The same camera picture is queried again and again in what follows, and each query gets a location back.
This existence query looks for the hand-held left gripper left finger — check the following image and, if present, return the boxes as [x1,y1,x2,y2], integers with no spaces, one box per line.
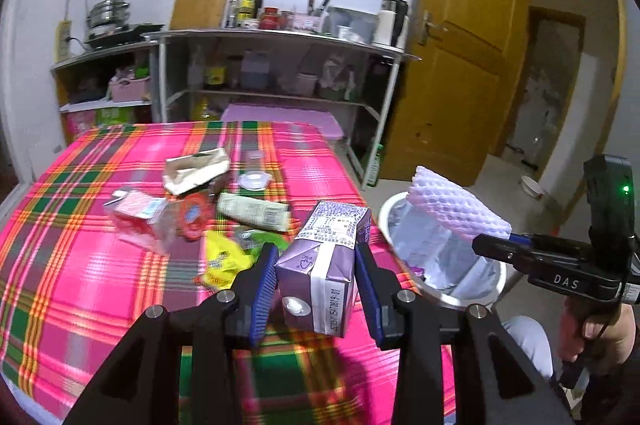
[62,242,280,425]

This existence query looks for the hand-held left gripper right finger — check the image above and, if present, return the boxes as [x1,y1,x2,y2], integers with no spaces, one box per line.
[354,242,576,425]

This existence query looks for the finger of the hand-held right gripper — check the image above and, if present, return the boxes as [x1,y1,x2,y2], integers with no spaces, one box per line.
[471,231,538,267]

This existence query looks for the metal bin with plastic liner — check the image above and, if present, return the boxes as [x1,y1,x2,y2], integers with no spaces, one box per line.
[377,191,508,312]

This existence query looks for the purple milk carton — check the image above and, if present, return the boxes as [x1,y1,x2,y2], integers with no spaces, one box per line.
[275,200,373,338]

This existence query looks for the white foam fruit net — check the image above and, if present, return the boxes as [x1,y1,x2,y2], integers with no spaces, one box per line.
[406,165,513,242]

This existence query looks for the clear cup with red lid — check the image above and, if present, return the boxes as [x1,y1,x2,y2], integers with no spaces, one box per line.
[160,192,211,243]

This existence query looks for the clear round plastic lid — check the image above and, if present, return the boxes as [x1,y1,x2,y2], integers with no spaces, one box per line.
[236,171,272,192]

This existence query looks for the person's right hand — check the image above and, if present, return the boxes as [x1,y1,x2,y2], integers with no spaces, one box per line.
[557,299,637,376]

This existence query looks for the green plastic wrapper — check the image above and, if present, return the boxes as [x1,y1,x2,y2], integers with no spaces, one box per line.
[235,227,291,263]

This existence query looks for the yellow snack packet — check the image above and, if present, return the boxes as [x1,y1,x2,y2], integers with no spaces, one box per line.
[200,230,256,291]

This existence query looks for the white bowl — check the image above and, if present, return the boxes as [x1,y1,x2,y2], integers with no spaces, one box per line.
[520,175,545,200]

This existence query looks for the green and white packet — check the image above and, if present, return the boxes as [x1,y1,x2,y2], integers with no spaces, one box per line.
[216,192,293,233]

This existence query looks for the person's leg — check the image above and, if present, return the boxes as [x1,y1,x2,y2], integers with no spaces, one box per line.
[500,316,553,381]

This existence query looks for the green bottle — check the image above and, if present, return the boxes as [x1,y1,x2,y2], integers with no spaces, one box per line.
[366,144,383,188]

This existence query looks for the clear plastic cup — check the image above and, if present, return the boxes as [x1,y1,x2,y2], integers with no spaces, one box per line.
[240,150,266,174]

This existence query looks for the purple cushioned stool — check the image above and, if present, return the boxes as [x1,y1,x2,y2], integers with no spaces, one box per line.
[220,103,346,140]

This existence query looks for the pink plaid tablecloth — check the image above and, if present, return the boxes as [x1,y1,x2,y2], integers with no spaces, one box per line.
[0,120,458,425]

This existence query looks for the yellow wooden door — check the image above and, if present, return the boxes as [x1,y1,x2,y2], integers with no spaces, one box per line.
[377,0,531,188]

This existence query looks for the translucent plastic jug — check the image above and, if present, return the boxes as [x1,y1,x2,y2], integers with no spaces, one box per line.
[240,50,273,90]

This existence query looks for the yellow oil bottle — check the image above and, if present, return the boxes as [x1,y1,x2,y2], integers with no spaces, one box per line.
[205,50,226,88]

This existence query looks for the colourful cardboard boxes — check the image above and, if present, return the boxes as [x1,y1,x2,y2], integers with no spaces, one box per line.
[65,105,151,138]

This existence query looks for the pink plastic basket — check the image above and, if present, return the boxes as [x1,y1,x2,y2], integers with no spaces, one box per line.
[109,75,152,103]

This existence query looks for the white flask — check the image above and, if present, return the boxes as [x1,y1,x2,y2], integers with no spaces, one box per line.
[372,8,399,46]

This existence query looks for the black electric kettle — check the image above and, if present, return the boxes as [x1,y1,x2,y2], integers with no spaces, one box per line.
[382,0,411,48]

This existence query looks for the metal shelf rack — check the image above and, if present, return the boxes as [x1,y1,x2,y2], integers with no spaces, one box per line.
[142,29,416,188]

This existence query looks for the pink knife holder with knives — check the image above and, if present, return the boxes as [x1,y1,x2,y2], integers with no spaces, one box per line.
[292,0,333,33]

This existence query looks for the red jar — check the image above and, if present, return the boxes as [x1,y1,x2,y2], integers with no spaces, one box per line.
[258,7,286,30]

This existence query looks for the clear plastic container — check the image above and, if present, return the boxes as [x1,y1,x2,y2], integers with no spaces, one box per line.
[325,6,378,40]

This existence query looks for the white shelf cabinet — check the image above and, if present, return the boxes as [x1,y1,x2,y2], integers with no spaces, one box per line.
[50,40,161,146]

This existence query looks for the black gas stove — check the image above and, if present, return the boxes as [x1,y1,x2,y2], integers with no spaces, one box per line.
[82,23,166,48]

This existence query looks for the steel steamer pot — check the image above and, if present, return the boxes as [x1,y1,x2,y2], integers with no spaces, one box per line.
[86,0,132,30]

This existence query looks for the yellow power strip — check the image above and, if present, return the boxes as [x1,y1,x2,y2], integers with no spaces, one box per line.
[56,20,72,63]

